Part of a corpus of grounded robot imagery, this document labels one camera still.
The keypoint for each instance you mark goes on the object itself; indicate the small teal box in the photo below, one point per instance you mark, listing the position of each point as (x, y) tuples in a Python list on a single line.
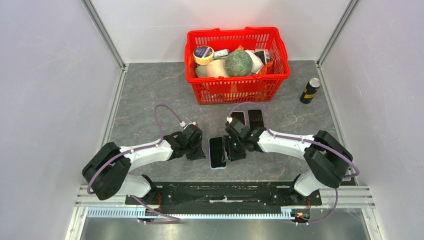
[(221, 53)]

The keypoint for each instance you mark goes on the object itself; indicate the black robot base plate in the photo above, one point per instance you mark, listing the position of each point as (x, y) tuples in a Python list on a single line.
[(226, 197)]

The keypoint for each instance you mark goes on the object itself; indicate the dark green smartphone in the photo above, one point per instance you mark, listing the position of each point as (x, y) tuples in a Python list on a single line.
[(239, 115)]

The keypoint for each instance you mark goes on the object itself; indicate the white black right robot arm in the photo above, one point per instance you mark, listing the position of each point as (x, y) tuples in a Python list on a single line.
[(327, 159)]

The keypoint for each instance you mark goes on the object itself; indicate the green patterned ball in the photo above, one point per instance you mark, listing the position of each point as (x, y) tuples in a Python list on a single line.
[(238, 64)]

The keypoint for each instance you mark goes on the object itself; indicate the beige paper bag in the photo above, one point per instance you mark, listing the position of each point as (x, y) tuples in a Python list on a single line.
[(214, 69)]

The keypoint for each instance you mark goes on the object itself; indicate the black yellow drink can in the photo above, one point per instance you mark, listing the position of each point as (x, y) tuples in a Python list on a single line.
[(310, 90)]

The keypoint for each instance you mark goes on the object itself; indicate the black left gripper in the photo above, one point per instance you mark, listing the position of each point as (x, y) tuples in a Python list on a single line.
[(199, 154)]

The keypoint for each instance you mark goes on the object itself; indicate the black white packet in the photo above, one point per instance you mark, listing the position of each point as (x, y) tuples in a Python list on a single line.
[(264, 55)]

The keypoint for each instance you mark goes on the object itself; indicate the pink phone case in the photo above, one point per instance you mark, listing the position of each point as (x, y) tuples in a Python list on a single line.
[(236, 123)]

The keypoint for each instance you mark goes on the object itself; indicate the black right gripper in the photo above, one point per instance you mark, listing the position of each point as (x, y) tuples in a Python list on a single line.
[(228, 151)]

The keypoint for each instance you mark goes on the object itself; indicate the red plastic shopping basket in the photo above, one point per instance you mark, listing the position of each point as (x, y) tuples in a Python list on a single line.
[(254, 88)]

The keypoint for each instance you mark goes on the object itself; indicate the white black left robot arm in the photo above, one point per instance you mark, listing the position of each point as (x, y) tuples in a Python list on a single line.
[(108, 172)]

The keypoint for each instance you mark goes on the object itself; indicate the black smartphone silver edge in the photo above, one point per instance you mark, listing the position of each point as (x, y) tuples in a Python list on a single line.
[(256, 119)]

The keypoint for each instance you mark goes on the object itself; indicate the orange snack packet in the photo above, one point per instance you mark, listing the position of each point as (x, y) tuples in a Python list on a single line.
[(267, 69)]

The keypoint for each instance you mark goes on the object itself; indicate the masking tape roll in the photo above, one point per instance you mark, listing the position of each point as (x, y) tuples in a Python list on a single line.
[(203, 55)]

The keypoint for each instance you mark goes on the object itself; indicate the white plastic bag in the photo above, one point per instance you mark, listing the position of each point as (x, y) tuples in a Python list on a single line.
[(257, 63)]

